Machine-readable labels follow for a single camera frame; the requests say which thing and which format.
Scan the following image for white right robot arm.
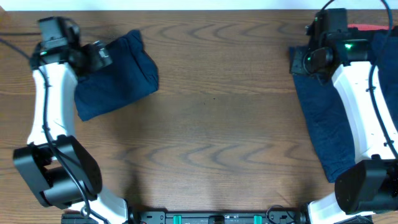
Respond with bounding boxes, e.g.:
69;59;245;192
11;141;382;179
294;35;397;223

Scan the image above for dark navy garment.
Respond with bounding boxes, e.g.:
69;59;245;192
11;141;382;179
377;36;397;129

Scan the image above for dark blue shorts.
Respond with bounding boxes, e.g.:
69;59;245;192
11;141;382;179
75;30;159;121

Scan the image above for pink red garment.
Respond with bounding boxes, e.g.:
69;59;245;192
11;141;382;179
348;24;389;30

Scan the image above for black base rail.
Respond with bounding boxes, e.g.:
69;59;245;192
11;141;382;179
61;210;308;224

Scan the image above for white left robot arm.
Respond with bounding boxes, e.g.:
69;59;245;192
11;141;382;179
13;41;131;223

